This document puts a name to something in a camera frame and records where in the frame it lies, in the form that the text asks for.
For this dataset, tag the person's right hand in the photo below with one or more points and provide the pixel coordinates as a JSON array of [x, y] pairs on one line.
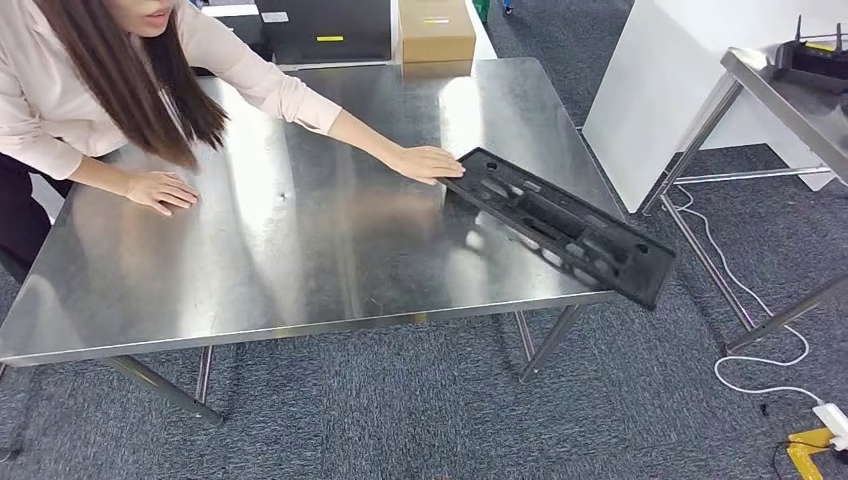
[[159, 192]]

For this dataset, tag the person's left hand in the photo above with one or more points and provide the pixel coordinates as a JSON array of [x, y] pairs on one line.
[[427, 164]]

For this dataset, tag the black plastic license plate bracket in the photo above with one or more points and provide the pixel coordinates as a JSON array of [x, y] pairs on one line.
[[563, 225]]

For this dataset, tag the person's right forearm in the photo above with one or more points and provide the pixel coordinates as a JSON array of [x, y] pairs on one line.
[[99, 173]]

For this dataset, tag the person's left forearm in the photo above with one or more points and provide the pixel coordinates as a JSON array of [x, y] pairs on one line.
[[361, 138]]

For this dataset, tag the large steel workbench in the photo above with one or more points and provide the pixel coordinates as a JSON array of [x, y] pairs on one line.
[[298, 218]]

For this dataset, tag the person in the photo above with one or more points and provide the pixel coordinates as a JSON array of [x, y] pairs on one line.
[[86, 79]]

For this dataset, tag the brown cardboard box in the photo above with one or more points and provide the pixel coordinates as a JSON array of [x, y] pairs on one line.
[[436, 30]]

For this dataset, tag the green plastic crate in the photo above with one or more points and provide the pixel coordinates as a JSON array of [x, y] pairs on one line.
[[482, 8]]

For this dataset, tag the flat grey box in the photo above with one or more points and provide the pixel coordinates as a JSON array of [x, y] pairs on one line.
[[331, 26]]

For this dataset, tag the white cabinet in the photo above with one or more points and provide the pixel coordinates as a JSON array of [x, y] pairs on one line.
[[656, 86]]

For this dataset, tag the steel table with crossbars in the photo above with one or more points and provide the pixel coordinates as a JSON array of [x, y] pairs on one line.
[[782, 99]]

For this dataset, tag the small black device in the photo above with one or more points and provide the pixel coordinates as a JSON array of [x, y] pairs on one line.
[[815, 60]]

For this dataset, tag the yellow floor tape square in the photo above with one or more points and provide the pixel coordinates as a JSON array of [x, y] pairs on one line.
[[805, 457]]

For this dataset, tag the white power strip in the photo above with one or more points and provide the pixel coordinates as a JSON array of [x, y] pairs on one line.
[[833, 420]]

